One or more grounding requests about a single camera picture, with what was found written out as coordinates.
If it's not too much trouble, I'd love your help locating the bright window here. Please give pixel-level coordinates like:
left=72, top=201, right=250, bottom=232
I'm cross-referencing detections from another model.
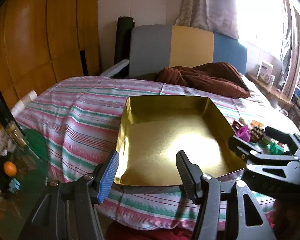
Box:
left=234, top=0, right=298, bottom=63

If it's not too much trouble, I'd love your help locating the white bed sheet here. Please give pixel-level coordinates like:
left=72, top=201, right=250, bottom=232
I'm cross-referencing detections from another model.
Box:
left=240, top=74, right=300, bottom=133

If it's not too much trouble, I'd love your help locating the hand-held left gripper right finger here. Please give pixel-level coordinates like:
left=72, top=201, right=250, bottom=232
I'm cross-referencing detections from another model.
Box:
left=176, top=150, right=278, bottom=240

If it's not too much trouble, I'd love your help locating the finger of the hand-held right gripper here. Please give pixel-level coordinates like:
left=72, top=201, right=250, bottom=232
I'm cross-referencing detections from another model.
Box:
left=227, top=135, right=300, bottom=198
left=264, top=126, right=300, bottom=153

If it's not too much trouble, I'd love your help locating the wooden wardrobe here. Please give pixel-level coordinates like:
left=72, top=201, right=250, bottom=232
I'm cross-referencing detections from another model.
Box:
left=0, top=0, right=102, bottom=140

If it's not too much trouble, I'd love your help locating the orange fruit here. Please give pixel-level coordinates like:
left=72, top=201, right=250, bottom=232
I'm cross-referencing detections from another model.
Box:
left=4, top=162, right=17, bottom=176

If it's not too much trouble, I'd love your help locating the purple plastic toy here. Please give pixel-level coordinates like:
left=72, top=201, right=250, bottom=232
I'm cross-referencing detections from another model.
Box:
left=236, top=126, right=252, bottom=142

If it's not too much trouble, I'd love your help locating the grey yellow blue headboard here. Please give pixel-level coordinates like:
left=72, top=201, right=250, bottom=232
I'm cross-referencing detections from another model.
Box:
left=129, top=24, right=248, bottom=79

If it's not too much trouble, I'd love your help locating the small blue toy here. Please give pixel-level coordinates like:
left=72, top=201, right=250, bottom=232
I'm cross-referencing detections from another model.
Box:
left=9, top=179, right=22, bottom=193

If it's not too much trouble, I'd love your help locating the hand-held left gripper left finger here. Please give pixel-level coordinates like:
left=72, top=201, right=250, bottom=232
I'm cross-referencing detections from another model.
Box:
left=19, top=150, right=120, bottom=240

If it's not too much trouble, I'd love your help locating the sheer side curtain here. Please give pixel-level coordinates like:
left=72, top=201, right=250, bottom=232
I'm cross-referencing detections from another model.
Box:
left=277, top=0, right=300, bottom=93

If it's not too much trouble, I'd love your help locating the gold metal tray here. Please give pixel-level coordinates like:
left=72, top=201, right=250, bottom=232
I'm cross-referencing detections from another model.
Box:
left=114, top=95, right=245, bottom=187

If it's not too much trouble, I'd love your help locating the wooden side shelf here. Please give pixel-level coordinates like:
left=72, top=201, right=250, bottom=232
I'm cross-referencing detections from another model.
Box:
left=247, top=74, right=294, bottom=105

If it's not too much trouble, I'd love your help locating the black rolled mat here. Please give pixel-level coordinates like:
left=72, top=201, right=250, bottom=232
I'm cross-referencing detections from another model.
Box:
left=114, top=16, right=135, bottom=67

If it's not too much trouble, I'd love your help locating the brown pine cone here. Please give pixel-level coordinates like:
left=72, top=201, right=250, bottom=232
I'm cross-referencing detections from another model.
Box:
left=250, top=126, right=265, bottom=142

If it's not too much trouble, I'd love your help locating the green plastic toy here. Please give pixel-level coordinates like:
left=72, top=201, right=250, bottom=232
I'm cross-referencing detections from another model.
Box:
left=269, top=142, right=285, bottom=155

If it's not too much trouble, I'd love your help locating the green round mat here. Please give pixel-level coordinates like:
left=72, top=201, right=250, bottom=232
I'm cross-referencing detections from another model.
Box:
left=22, top=129, right=49, bottom=162

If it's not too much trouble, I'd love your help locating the pale patterned curtain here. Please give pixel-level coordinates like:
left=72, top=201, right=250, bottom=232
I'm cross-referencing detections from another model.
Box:
left=176, top=0, right=239, bottom=38

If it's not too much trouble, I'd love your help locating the white bed rail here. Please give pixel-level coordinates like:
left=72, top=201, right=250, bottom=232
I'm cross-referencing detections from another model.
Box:
left=100, top=59, right=130, bottom=78

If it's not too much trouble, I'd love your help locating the black upright stand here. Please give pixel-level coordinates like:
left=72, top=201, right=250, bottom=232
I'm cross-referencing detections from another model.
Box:
left=0, top=91, right=29, bottom=150

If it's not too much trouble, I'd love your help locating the brown blanket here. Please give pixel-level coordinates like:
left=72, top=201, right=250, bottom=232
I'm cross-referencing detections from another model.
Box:
left=156, top=61, right=252, bottom=98

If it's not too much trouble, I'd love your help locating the striped bed blanket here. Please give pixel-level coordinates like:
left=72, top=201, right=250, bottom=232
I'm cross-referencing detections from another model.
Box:
left=11, top=76, right=300, bottom=230

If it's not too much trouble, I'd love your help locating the white carton box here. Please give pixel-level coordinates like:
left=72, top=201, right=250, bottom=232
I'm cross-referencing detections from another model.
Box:
left=257, top=60, right=274, bottom=79

